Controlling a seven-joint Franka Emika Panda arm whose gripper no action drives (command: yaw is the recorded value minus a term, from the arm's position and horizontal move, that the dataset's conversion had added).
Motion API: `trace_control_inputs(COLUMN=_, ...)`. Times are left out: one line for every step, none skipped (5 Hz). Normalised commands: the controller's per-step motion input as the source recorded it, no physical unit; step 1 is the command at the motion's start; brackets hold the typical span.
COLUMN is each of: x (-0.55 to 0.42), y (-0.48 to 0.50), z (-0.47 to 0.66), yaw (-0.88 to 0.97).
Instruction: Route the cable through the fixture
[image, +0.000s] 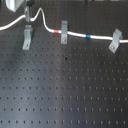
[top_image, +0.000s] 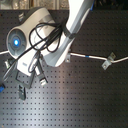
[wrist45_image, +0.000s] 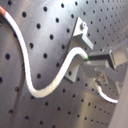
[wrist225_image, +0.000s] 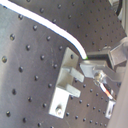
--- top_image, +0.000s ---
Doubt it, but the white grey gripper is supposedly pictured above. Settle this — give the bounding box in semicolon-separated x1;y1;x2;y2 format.
14;55;49;100

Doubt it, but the white cable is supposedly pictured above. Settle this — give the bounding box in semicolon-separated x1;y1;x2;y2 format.
0;50;128;64

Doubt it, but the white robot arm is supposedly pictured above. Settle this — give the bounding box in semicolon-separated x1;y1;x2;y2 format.
3;0;94;85

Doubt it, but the blue connector at edge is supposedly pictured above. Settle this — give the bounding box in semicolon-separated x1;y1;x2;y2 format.
0;84;5;93

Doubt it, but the metal cable clip left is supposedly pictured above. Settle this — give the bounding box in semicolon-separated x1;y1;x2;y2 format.
4;59;12;69

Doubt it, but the metal cable clip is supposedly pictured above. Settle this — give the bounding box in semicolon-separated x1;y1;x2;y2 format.
102;60;111;70
4;59;12;69
65;53;71;63

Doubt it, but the metal cable clip centre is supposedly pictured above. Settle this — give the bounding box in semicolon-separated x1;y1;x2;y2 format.
65;53;71;63

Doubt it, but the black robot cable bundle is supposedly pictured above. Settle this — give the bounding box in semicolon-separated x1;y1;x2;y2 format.
2;22;68;84

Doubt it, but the metal cable clip right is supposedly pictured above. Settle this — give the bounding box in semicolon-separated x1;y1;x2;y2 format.
102;60;111;70

